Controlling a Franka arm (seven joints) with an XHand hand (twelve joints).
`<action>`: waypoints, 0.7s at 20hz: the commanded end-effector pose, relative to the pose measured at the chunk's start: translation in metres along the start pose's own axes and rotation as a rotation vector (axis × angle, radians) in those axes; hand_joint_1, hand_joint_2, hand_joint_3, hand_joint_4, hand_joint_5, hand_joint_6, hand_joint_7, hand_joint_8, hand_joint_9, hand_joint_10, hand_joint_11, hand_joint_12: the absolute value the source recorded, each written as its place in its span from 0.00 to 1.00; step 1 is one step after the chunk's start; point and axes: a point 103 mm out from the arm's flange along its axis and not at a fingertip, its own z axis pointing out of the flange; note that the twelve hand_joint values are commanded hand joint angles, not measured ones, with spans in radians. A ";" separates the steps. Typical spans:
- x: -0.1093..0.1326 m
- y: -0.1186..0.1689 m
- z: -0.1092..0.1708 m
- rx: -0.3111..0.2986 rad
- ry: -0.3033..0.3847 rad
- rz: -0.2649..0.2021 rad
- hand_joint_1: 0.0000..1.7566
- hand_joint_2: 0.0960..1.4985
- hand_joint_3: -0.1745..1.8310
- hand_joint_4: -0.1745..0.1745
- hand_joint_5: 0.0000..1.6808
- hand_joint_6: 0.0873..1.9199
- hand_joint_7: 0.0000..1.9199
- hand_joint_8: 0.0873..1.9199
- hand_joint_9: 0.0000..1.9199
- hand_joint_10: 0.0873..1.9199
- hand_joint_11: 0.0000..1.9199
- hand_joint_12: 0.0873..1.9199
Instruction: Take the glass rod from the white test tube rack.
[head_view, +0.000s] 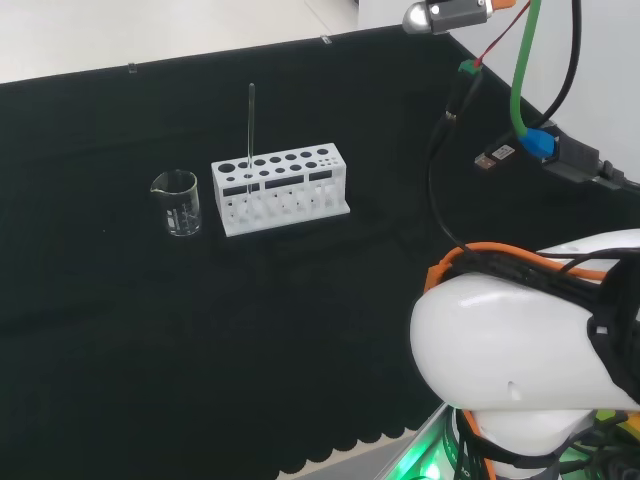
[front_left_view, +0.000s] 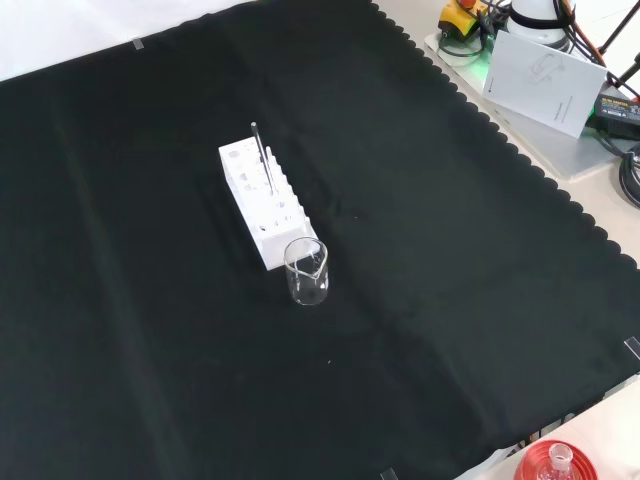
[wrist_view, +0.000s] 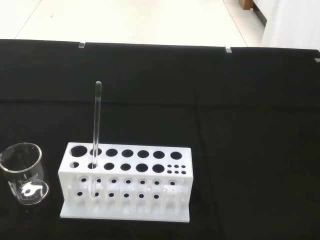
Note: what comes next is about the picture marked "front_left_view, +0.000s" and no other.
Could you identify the red round stand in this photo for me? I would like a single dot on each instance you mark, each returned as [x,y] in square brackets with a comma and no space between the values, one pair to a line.
[532,462]

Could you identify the yellow stop button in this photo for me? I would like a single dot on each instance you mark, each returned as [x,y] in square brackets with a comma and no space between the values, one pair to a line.
[457,21]

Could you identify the grey metal base plate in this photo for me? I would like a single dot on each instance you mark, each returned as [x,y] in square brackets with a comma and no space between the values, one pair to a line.
[565,156]

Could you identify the clear glass rod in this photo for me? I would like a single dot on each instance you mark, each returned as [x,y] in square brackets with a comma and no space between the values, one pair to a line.
[261,150]

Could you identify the white test tube rack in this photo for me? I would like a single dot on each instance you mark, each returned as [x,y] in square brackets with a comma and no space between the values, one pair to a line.
[250,220]

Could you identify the clear glass beaker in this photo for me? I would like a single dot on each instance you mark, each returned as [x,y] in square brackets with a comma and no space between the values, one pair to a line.
[301,296]

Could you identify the black tripod leg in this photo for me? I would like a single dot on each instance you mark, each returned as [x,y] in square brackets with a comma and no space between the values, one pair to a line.
[616,29]
[627,74]

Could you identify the black power adapter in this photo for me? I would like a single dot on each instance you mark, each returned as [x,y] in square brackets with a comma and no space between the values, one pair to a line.
[620,113]

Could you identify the black cloth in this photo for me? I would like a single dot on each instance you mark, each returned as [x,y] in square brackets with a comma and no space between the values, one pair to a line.
[150,260]

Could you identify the clear glass flask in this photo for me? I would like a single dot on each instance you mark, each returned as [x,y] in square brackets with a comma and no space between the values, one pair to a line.
[560,455]

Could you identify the white paper booklet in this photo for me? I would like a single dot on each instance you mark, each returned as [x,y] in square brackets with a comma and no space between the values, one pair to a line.
[545,85]

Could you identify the clear tape piece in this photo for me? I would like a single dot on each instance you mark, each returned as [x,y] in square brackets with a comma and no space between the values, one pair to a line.
[633,348]
[388,474]
[138,45]

